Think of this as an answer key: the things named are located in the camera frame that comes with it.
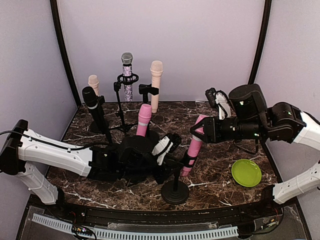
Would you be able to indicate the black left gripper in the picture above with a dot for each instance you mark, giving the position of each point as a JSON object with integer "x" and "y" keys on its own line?
{"x": 166, "y": 173}

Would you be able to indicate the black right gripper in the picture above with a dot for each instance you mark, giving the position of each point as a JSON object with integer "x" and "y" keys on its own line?
{"x": 211, "y": 126}

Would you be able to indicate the pink microphone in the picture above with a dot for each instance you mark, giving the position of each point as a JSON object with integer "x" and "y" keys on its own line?
{"x": 144, "y": 117}
{"x": 191, "y": 155}

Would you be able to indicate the black round-base stand front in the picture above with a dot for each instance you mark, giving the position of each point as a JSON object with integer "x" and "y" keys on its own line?
{"x": 175, "y": 191}

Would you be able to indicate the black round-base stand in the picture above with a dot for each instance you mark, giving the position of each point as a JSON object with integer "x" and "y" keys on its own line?
{"x": 148, "y": 141}
{"x": 175, "y": 191}

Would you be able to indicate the black stand with clip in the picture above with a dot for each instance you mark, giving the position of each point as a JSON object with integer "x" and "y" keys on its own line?
{"x": 145, "y": 89}

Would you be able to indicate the beige microphone tall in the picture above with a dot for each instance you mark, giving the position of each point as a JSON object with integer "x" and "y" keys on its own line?
{"x": 156, "y": 70}

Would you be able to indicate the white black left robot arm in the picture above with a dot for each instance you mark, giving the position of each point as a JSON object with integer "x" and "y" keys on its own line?
{"x": 135, "y": 158}

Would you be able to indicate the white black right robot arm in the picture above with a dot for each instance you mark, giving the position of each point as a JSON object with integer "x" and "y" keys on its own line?
{"x": 253, "y": 120}

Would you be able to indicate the black stand back left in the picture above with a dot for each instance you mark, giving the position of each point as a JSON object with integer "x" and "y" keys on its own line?
{"x": 98, "y": 115}

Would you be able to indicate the glitter silver-head microphone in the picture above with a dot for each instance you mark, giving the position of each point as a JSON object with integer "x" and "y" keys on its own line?
{"x": 127, "y": 59}

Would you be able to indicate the black microphone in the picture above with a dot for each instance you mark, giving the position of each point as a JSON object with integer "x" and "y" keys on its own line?
{"x": 91, "y": 100}

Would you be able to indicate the small beige microphone back left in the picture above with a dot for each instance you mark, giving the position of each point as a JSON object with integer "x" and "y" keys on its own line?
{"x": 93, "y": 81}

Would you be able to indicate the green plate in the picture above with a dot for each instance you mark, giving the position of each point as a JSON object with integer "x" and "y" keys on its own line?
{"x": 246, "y": 173}

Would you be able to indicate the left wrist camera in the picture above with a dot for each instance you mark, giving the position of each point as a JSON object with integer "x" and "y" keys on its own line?
{"x": 166, "y": 145}

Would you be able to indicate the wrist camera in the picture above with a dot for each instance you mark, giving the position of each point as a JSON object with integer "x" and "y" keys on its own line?
{"x": 166, "y": 145}
{"x": 219, "y": 100}

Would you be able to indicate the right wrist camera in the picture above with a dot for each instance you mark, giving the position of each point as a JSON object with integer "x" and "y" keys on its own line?
{"x": 219, "y": 100}

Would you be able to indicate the white cable duct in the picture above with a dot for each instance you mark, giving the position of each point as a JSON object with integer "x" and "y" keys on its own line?
{"x": 133, "y": 232}

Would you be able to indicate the black tripod shock-mount stand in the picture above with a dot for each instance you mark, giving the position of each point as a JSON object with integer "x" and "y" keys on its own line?
{"x": 124, "y": 127}

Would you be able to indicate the black front rail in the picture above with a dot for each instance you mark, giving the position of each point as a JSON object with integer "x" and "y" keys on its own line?
{"x": 225, "y": 215}

